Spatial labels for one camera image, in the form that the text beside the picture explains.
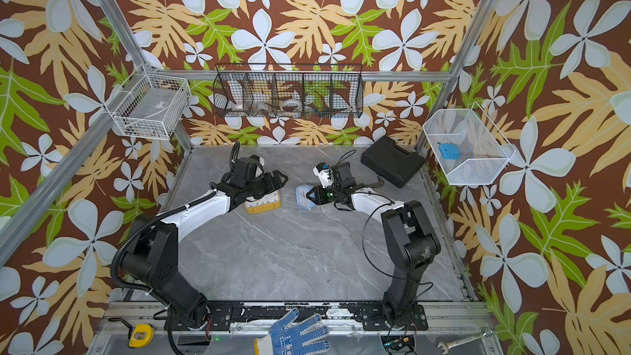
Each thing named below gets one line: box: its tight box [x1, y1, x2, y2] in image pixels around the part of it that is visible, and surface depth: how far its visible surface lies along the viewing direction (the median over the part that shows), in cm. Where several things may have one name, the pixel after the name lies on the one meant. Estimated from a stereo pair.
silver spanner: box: [436, 328, 494, 355], surface depth 72 cm
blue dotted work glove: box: [254, 307, 331, 355], surface depth 72 cm
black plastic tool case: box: [360, 134, 426, 189], surface depth 111 cm
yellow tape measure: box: [128, 323, 155, 349], surface depth 71 cm
